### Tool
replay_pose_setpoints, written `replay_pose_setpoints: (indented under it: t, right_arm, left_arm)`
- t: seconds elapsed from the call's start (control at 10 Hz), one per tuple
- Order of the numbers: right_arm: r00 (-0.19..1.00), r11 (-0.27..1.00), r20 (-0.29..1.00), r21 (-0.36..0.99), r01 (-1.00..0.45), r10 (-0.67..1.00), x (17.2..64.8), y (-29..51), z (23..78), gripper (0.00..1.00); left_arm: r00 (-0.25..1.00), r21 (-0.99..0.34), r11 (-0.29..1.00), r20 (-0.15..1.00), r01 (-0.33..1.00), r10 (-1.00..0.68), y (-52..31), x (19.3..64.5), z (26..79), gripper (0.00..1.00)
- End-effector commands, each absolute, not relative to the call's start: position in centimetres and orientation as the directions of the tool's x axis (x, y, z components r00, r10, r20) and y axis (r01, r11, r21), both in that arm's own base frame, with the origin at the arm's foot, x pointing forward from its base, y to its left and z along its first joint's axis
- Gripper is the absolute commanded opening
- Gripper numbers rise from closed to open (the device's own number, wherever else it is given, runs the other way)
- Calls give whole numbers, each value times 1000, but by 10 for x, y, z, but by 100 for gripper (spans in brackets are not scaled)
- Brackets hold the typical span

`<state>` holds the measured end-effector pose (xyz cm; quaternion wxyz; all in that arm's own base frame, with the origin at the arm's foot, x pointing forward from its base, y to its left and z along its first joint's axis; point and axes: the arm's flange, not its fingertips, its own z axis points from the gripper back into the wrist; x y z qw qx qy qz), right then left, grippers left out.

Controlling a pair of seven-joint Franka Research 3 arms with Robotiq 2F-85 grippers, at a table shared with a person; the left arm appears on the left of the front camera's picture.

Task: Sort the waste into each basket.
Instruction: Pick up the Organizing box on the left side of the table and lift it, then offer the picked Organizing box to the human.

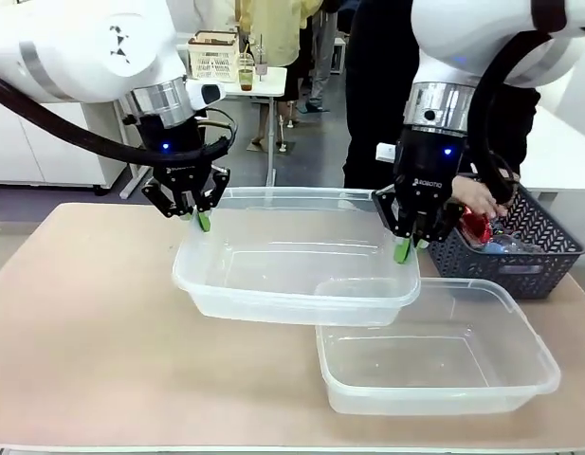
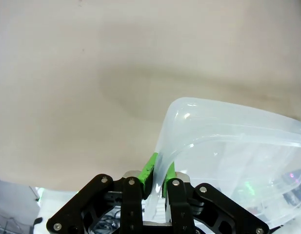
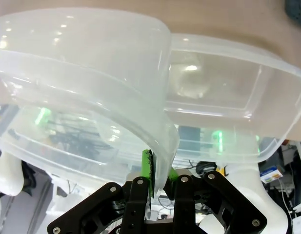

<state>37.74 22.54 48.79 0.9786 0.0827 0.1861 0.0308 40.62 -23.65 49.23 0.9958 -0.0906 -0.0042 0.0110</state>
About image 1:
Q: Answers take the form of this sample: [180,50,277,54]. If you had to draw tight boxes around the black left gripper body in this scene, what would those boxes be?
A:
[133,116,218,194]

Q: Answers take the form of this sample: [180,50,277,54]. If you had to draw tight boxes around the person left hand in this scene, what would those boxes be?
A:
[450,173,498,220]

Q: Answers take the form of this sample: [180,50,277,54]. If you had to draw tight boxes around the clear plastic bin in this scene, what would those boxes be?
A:
[172,186,422,328]
[314,277,562,417]

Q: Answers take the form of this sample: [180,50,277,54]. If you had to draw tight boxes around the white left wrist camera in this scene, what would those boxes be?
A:
[184,79,228,109]

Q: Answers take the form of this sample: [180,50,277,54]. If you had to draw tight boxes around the white background table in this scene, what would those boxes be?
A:
[175,43,289,191]

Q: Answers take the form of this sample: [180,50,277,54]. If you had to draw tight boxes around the crushed red can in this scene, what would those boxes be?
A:
[461,204,495,246]

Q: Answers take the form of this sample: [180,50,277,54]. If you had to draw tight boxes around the crushed clear plastic bottle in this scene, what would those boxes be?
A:
[481,231,531,258]

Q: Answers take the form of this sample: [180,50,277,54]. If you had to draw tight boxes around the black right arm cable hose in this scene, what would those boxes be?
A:
[466,28,557,203]

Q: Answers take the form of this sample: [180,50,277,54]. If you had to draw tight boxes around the person in yellow shirt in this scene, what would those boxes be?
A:
[233,0,324,148]

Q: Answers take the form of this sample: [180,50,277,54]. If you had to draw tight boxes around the white cabinet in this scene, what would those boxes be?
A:
[0,100,128,191]

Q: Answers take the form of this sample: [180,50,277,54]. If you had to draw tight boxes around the person in grey trousers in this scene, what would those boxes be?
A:
[299,0,343,115]

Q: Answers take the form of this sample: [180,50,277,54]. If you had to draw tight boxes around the clear cup with straw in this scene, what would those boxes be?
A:
[254,33,270,81]

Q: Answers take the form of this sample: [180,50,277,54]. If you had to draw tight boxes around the person torso in black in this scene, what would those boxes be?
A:
[342,0,542,191]

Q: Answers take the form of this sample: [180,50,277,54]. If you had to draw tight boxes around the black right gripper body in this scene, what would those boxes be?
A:
[393,124,467,220]

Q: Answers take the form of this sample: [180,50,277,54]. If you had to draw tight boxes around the beige woven basket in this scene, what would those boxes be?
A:
[187,29,240,84]

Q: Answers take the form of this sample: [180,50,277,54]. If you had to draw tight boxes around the dark grey plastic basket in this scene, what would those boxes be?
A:
[371,172,585,300]

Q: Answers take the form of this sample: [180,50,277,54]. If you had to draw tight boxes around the plastic cup with brown drink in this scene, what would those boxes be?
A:
[236,51,256,93]

